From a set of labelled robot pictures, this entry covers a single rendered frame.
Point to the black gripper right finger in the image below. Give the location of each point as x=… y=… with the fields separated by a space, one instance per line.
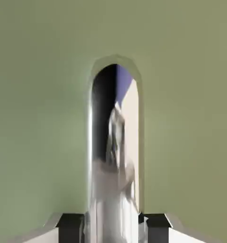
x=156 y=227

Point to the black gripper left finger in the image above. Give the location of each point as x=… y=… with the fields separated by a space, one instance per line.
x=69 y=227

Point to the green painted drawer front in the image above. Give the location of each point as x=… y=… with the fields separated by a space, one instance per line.
x=39 y=95

